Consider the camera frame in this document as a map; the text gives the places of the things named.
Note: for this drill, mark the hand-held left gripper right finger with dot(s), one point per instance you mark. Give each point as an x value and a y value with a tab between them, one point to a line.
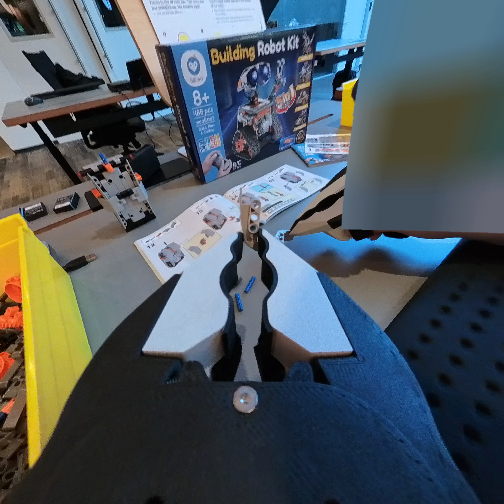
307	315

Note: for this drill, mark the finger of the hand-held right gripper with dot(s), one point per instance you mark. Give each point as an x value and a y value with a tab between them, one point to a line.
330	195
323	222

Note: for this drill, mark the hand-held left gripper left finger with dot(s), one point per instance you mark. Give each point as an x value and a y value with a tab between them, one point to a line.
185	311

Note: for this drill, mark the grey curved panel brick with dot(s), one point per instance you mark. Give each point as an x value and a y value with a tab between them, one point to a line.
252	220

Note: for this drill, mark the yellow plastic bin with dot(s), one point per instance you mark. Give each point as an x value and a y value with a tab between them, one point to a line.
347	106
51	315

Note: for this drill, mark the pile of assorted bricks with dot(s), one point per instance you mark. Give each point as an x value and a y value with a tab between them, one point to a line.
11	323

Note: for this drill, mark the office desk with black legs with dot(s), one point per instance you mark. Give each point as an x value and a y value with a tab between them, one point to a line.
338	46
59	106

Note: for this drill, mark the blue cover booklet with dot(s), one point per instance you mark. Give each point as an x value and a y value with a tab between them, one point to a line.
315	160

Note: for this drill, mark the white printed sheet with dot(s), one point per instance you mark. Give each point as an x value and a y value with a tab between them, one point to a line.
326	143

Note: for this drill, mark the blue connector pin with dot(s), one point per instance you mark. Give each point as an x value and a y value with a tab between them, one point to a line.
239	302
250	284

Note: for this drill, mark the open instruction booklet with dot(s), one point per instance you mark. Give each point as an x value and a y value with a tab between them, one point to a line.
185	232

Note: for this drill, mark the black backpack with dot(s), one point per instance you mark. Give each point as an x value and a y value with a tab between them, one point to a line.
342	84

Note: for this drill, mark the partly built robot model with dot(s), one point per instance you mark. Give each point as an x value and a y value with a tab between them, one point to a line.
122	197

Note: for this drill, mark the blue robot kit box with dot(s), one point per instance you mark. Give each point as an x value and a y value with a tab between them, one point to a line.
236	98

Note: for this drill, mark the black rectangular box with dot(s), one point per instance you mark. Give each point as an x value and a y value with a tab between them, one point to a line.
145	165

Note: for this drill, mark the black perforated panel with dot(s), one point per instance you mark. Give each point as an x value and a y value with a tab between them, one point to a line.
452	354

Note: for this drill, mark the brown wooden strip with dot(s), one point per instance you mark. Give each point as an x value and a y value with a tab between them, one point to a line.
59	222

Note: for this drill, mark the small black battery pack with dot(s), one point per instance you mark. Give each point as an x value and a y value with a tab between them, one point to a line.
33	212
66	202

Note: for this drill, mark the wooden poster board stand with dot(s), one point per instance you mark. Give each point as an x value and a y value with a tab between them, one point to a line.
189	19

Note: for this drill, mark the black laptop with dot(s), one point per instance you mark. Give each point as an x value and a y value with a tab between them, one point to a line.
137	74

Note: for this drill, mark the black docking box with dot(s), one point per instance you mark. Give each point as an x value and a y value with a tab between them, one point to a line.
118	86

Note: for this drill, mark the black keyboard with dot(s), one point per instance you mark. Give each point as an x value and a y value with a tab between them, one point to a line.
67	89

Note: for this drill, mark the black computer mouse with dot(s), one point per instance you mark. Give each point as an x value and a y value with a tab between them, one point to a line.
34	101

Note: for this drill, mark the black office chair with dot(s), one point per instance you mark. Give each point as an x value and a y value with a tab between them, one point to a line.
59	74

